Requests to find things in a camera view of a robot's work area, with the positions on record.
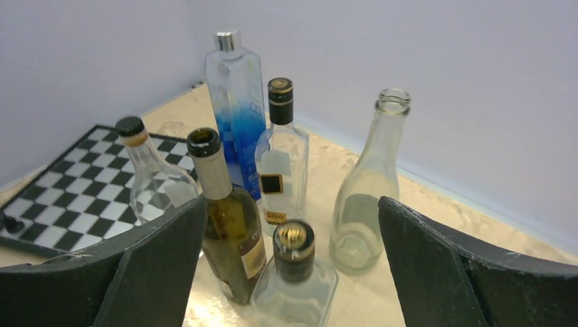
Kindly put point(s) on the clear round short bottle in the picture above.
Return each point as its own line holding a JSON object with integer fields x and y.
{"x": 158, "y": 185}

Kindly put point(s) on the clear square black-label bottle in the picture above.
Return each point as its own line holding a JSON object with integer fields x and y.
{"x": 282, "y": 154}

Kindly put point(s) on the clear bottle black cap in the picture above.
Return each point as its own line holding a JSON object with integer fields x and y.
{"x": 296, "y": 288}

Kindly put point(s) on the black white chessboard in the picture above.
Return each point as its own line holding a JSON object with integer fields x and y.
{"x": 81, "y": 198}

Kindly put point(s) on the dark green wine bottle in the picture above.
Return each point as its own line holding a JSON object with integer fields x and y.
{"x": 233, "y": 241}

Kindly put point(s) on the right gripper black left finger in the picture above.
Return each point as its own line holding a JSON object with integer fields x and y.
{"x": 141, "y": 277}

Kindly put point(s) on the clear wine bottle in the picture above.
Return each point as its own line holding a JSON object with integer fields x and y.
{"x": 355, "y": 243}

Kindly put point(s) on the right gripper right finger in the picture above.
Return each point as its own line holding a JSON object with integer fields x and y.
{"x": 445, "y": 277}

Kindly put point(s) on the blue square glass bottle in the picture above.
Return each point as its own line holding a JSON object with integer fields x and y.
{"x": 234, "y": 79}

